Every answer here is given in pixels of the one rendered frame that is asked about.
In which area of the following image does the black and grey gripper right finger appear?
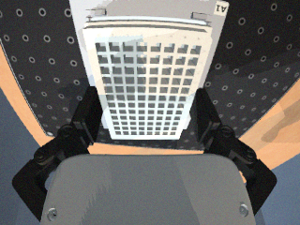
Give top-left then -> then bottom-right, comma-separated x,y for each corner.
189,88 -> 277,216

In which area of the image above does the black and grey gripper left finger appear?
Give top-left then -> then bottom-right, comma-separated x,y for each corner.
12,86 -> 103,222

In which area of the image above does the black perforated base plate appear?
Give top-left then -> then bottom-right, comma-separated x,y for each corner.
0,0 -> 300,151

